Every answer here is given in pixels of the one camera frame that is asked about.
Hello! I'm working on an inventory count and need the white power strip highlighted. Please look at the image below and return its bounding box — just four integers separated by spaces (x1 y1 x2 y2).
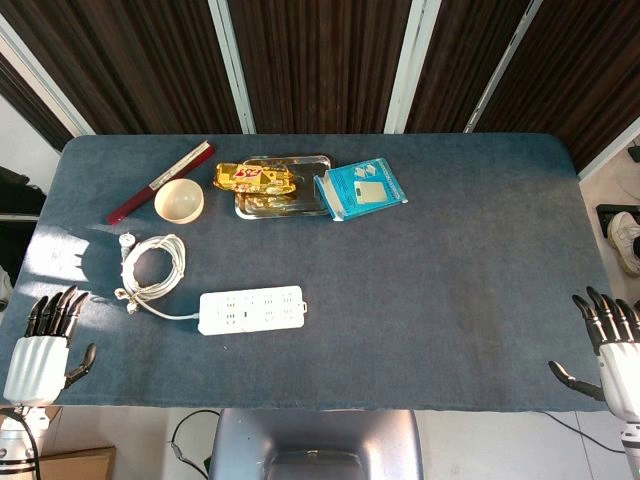
197 285 309 337

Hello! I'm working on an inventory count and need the black floor cable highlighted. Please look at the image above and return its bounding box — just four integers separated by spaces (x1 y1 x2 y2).
169 409 221 477
542 409 627 455

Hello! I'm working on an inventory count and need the gold snack packet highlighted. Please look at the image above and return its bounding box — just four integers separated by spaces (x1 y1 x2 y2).
214 162 299 196

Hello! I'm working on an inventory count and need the grey robot torso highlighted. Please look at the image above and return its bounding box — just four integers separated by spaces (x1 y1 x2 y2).
208 408 425 480

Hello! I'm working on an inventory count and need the white metal partition post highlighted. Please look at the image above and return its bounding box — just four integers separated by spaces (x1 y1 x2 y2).
0 14 96 137
383 0 441 135
207 0 257 135
462 0 544 134

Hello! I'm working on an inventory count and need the steel tray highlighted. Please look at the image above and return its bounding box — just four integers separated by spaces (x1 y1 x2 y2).
233 153 335 220

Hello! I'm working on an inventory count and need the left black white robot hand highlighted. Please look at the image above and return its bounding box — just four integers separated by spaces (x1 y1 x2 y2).
2 284 97 407

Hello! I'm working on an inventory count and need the cardboard box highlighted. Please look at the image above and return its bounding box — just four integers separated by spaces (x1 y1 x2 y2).
0 444 117 480

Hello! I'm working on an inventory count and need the white coiled power cord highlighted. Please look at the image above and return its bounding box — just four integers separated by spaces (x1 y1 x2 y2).
113 232 201 321

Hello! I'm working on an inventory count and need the cream bowl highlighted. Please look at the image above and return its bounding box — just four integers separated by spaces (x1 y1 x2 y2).
153 178 205 225

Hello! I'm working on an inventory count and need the blue table cloth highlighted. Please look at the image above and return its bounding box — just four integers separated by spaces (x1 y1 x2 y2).
0 132 616 414

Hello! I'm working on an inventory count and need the white sneaker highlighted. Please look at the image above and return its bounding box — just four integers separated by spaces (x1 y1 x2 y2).
607 210 640 277

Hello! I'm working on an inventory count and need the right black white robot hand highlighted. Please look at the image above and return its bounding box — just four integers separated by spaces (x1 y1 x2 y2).
548 285 640 419

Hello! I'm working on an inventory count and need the blue product box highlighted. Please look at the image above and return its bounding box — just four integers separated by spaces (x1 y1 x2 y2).
313 157 410 223

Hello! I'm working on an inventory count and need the long dark red box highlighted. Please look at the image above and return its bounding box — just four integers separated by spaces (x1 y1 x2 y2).
106 140 217 226

